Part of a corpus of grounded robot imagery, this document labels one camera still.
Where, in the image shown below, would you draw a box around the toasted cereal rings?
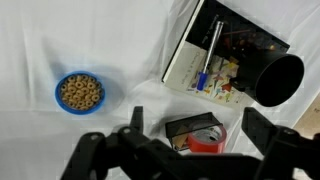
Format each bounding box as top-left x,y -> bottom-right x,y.
60,74 -> 103,111

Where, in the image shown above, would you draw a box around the brown cardboard table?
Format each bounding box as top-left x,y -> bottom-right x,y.
292,99 -> 320,136

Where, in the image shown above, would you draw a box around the red tape roll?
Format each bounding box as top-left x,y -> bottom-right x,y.
186,120 -> 229,155

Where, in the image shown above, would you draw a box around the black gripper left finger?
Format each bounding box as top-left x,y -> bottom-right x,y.
129,105 -> 145,133

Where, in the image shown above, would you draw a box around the red and black object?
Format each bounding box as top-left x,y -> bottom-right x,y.
164,111 -> 224,152

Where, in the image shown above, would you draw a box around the silver marker with blue cap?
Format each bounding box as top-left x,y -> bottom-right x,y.
196,20 -> 225,92

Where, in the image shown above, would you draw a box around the blue bowl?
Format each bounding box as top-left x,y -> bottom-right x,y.
54,70 -> 107,116

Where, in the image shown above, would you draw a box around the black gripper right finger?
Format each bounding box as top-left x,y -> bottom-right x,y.
241,106 -> 278,157

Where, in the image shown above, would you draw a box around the black mug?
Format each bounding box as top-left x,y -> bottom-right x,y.
229,49 -> 306,108

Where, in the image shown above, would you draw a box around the white tablecloth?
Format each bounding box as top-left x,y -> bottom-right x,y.
0,0 -> 320,180

